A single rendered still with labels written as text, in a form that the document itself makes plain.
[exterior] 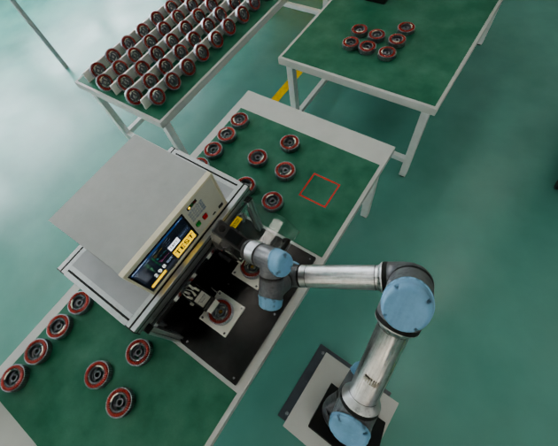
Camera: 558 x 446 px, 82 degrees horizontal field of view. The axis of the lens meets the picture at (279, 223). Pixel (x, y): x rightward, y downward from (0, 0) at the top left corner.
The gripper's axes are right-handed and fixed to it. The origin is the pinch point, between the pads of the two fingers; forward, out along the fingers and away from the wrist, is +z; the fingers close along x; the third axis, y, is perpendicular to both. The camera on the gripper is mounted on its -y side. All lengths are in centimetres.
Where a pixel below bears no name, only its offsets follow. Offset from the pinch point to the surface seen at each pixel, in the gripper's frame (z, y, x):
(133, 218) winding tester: 12.0, -20.0, -12.2
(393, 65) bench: 15, 41, 161
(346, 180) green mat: 1, 48, 69
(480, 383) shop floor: -69, 163, 29
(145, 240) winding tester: 3.3, -16.0, -15.8
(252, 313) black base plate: 1.9, 45.1, -13.3
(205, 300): 13.6, 28.5, -20.1
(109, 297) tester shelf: 22.0, -2.4, -38.4
